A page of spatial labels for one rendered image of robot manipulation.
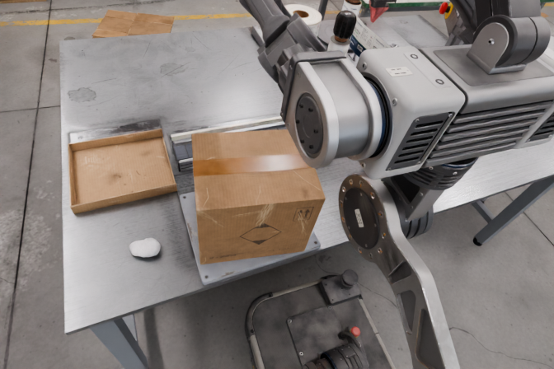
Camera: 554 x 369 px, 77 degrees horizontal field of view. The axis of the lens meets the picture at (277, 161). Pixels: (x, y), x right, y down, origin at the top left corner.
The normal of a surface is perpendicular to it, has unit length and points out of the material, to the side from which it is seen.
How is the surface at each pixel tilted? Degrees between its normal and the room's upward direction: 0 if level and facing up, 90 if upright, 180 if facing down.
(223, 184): 0
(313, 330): 0
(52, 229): 0
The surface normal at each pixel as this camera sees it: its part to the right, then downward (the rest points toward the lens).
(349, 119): 0.31, -0.02
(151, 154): 0.13, -0.66
